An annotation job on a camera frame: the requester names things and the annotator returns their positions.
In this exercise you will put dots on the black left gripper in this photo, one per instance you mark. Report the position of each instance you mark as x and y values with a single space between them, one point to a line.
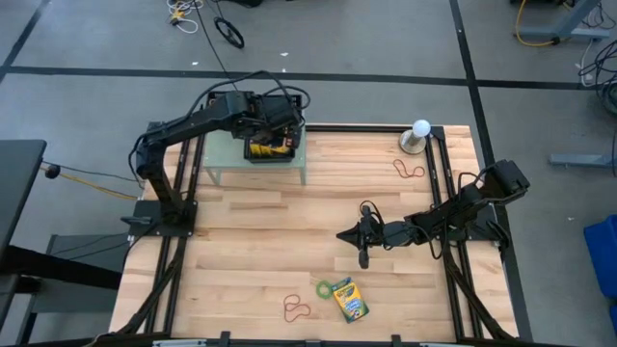
279 118

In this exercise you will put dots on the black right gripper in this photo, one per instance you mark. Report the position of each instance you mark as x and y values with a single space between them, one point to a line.
376 234

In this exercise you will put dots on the yellow green crayon box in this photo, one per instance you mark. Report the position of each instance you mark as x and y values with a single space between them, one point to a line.
265 150
351 300

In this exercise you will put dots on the green coil wristband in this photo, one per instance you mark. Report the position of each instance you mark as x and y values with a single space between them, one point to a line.
318 289

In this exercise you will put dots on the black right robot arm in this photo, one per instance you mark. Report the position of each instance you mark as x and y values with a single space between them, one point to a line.
458 209

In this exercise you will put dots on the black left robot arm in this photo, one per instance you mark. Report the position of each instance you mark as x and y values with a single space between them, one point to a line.
193 125

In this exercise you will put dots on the black side desk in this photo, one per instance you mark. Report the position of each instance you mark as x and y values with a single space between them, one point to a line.
19 183

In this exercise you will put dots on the sage green perforated shelf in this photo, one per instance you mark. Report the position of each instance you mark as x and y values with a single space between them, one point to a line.
224 154

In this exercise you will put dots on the red rubber band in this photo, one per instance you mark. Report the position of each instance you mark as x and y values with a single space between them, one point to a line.
407 174
284 313

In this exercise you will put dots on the white bulb metal lamp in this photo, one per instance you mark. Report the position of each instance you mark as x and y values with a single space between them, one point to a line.
421 127

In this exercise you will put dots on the black round knob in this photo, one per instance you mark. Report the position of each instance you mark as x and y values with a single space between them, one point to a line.
52 171

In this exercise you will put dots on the grey metal floor bar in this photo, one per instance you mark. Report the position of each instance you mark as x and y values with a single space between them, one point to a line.
578 160

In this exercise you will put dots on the blue plastic bin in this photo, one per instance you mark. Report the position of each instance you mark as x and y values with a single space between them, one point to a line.
602 260

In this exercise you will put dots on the grey table leg frame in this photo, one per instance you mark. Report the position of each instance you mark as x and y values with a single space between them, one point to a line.
569 24

